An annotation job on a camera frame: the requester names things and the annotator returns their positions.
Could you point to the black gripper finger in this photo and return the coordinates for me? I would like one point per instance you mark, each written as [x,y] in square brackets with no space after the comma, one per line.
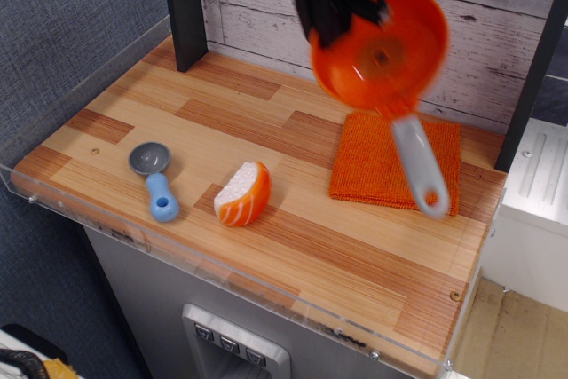
[305,14]
[331,19]

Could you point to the blue spoon grey bowl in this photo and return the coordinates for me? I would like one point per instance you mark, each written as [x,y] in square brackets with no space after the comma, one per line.
[149,160]

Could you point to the orange folded cloth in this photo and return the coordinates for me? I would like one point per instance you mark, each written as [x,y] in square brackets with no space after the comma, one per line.
[367,167]

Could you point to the toy salmon sushi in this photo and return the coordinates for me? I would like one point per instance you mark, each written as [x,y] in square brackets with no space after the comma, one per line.
[244,198]

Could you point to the white side unit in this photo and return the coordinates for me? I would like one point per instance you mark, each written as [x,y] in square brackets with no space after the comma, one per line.
[526,249]

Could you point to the clear acrylic table guard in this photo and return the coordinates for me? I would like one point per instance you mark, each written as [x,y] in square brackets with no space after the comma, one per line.
[79,93]

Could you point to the grey cabinet with dispenser panel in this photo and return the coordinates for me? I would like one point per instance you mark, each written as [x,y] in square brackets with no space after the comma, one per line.
[189,324]

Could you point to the yellow object bottom left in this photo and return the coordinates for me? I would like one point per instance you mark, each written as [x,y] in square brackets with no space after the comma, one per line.
[57,369]

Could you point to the black left vertical post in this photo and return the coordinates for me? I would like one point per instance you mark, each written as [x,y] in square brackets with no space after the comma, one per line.
[188,32]

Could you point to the black vertical post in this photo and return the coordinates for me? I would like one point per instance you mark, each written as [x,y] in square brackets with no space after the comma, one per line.
[543,55]
[188,32]

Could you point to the black right vertical post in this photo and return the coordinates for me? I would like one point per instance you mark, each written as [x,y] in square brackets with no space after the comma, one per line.
[543,55]

